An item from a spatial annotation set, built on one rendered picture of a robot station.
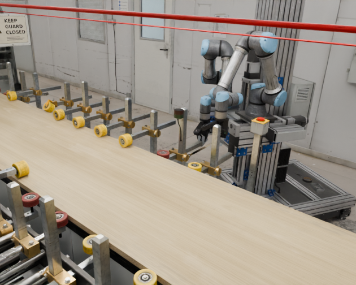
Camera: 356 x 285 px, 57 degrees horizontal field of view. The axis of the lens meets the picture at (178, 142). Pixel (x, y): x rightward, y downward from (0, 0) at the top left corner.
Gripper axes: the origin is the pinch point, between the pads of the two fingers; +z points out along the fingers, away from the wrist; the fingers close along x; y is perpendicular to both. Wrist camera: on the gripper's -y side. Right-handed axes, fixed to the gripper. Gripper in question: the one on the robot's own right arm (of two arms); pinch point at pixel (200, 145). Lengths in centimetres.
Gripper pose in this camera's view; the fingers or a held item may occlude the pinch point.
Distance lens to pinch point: 240.6
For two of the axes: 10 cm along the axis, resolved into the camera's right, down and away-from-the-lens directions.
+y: 6.3, -2.8, 7.3
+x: -7.8, -2.7, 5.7
